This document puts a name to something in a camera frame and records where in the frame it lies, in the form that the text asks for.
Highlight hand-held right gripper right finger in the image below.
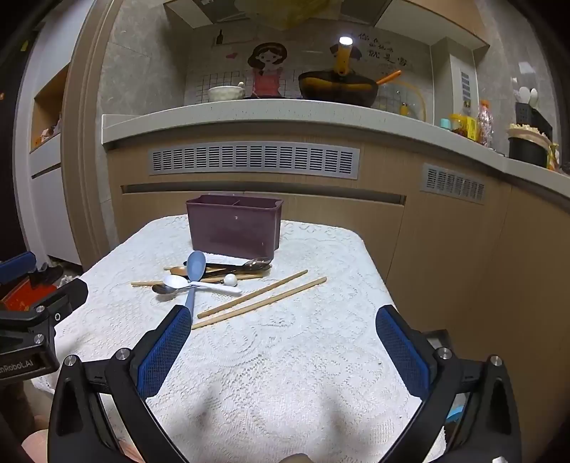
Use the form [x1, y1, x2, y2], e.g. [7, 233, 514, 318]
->
[375, 305, 523, 463]

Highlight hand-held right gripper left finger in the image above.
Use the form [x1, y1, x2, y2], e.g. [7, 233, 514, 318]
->
[48, 305, 193, 463]

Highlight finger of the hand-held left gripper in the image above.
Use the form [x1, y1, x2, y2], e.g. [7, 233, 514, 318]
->
[0, 251, 65, 295]
[0, 278, 89, 345]

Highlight white ceramic spoon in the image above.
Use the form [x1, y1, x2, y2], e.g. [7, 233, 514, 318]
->
[163, 274, 242, 295]

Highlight blue plastic spoon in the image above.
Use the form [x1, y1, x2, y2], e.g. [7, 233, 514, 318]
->
[180, 250, 207, 318]

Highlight black-handled metal spoon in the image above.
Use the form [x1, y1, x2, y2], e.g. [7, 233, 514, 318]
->
[202, 258, 272, 276]

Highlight purple plastic utensil holder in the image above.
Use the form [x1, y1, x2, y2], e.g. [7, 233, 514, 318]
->
[186, 194, 284, 260]

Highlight red box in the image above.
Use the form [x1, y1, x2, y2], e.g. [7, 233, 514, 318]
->
[0, 282, 58, 312]

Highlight white lace tablecloth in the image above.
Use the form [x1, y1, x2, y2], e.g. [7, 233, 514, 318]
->
[31, 214, 446, 463]

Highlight small grey vent grille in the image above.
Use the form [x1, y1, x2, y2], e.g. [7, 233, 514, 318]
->
[421, 163, 486, 206]

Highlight large grey vent grille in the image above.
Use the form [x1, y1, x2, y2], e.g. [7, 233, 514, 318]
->
[148, 141, 361, 180]

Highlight yellow jar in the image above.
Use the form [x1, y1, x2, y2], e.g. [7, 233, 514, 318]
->
[450, 113, 478, 140]

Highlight black pot cream rim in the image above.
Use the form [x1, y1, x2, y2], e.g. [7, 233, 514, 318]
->
[508, 124, 554, 168]

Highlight red patterned plastic bottle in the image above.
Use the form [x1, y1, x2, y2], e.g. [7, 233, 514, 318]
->
[477, 100, 494, 147]

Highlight white bowl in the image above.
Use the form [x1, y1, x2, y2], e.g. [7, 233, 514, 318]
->
[207, 82, 245, 102]

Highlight black wok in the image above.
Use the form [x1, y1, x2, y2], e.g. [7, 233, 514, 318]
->
[297, 69, 379, 108]

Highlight black utensil rack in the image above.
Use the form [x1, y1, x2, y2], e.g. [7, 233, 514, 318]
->
[514, 84, 554, 139]

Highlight white wall box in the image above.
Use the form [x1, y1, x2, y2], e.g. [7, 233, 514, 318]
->
[450, 53, 479, 119]

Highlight cartoon wall sticker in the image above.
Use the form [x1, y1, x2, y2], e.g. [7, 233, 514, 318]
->
[185, 31, 435, 123]

